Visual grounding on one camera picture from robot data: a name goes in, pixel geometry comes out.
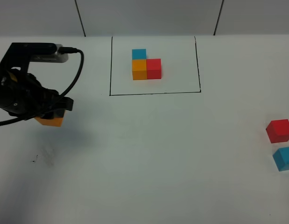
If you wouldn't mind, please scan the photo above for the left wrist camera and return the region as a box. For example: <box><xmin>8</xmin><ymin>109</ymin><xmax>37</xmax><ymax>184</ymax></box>
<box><xmin>0</xmin><ymin>42</ymin><xmax>69</xmax><ymax>71</ymax></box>

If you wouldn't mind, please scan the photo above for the template blue cube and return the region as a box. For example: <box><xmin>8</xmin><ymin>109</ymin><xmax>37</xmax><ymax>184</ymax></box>
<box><xmin>132</xmin><ymin>49</ymin><xmax>147</xmax><ymax>60</ymax></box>

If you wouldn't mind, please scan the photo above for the black left camera cable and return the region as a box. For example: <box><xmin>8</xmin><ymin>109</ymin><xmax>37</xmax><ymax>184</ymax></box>
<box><xmin>0</xmin><ymin>47</ymin><xmax>85</xmax><ymax>128</ymax></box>

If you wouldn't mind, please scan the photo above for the template red cube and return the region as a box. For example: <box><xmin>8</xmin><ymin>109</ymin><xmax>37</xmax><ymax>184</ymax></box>
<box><xmin>147</xmin><ymin>59</ymin><xmax>162</xmax><ymax>79</ymax></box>

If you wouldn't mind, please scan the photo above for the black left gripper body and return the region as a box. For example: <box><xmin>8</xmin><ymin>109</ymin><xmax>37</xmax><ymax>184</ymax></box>
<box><xmin>0</xmin><ymin>67</ymin><xmax>74</xmax><ymax>117</ymax></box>

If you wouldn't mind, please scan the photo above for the template orange cube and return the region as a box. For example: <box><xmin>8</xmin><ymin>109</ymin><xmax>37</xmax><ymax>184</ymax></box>
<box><xmin>132</xmin><ymin>59</ymin><xmax>147</xmax><ymax>80</ymax></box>

